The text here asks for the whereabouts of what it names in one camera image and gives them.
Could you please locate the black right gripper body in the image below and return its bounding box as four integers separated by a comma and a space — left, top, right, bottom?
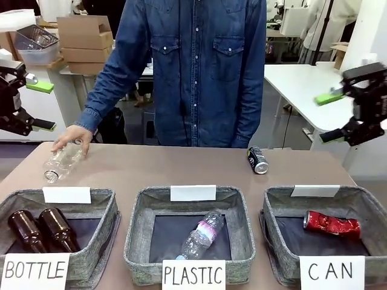
341, 62, 387, 147

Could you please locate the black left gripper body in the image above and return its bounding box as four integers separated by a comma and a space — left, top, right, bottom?
0, 63, 34, 135

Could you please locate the clear bottle without label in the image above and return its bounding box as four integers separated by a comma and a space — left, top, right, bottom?
43, 140, 85, 184

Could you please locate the crushed red can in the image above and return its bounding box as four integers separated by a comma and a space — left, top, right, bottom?
303, 210, 362, 239

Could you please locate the brown glass bottle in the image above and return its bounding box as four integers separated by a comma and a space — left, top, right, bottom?
38, 207, 82, 253
7, 210, 48, 254

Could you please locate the crushed pink-label plastic bottle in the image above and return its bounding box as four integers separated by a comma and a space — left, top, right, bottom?
176, 210, 226, 260

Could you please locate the person's right forearm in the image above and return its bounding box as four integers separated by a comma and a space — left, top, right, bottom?
74, 60, 131, 133

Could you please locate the black drink can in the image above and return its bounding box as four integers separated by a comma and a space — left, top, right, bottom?
247, 146, 270, 175

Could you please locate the grey basket labelled bottle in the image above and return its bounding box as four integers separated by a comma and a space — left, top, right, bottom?
0, 186, 122, 282

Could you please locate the grey basket labelled can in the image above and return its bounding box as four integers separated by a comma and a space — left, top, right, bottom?
259, 184, 387, 287

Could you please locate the paper sign reading can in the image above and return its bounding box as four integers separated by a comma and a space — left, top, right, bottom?
299, 256, 366, 290

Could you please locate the grey basket labelled plastic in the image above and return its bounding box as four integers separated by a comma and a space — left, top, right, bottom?
123, 185, 256, 286

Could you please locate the person's right hand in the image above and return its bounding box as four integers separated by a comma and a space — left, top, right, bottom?
50, 125, 93, 160

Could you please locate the large white empty table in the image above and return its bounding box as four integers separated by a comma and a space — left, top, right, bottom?
263, 62, 387, 134

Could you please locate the clear plastic storage bin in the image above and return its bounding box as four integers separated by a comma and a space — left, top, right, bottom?
18, 45, 60, 66

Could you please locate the tilted cardboard piece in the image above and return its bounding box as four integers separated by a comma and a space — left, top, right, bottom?
330, 42, 351, 71

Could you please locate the flat closed cardboard box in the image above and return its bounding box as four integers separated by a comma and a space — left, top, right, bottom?
68, 59, 106, 75
61, 47, 115, 63

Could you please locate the small brown cardboard box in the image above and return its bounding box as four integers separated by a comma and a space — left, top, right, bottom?
0, 30, 24, 63

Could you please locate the blank white card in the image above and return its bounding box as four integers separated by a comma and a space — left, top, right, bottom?
170, 185, 217, 202
290, 184, 341, 198
42, 186, 91, 204

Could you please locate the open cardboard box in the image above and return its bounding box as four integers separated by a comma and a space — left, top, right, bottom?
56, 14, 115, 51

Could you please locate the black backpack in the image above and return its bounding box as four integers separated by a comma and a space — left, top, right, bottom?
96, 107, 128, 145

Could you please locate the white foam sheet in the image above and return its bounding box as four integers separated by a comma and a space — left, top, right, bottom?
0, 8, 37, 31

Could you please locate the background person in white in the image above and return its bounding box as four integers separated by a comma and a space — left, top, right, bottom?
299, 0, 357, 65

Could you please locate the white machine box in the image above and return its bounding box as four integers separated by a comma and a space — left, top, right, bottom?
279, 7, 309, 36

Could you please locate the person in denim shirt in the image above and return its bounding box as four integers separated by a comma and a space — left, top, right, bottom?
102, 0, 267, 149

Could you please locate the paper sign reading bottle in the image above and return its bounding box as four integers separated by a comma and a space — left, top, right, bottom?
0, 252, 71, 290

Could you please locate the paper sign reading plastic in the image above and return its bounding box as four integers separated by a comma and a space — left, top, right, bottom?
161, 259, 226, 290

